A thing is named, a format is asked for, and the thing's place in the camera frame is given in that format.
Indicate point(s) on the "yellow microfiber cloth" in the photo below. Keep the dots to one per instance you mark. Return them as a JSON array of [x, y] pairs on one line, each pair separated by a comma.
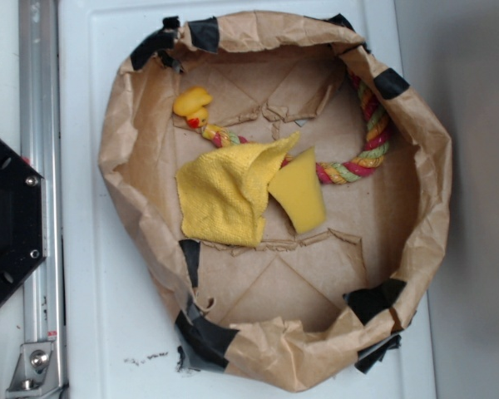
[[224, 193]]

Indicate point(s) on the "yellow sponge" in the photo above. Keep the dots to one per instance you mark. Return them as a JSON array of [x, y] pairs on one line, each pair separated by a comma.
[[297, 189]]

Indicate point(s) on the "yellow rubber duck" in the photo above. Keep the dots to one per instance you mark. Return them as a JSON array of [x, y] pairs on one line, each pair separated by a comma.
[[191, 104]]

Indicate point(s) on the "brown paper bag bin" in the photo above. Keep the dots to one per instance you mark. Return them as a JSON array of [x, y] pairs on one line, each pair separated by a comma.
[[297, 308]]

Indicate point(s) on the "aluminium extrusion rail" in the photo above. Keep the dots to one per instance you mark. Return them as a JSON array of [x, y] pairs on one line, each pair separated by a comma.
[[43, 293]]

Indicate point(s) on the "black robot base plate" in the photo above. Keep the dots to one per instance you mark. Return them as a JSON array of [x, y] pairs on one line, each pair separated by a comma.
[[21, 222]]

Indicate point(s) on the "metal corner bracket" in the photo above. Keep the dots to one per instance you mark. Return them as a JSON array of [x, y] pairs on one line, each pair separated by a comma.
[[36, 372]]

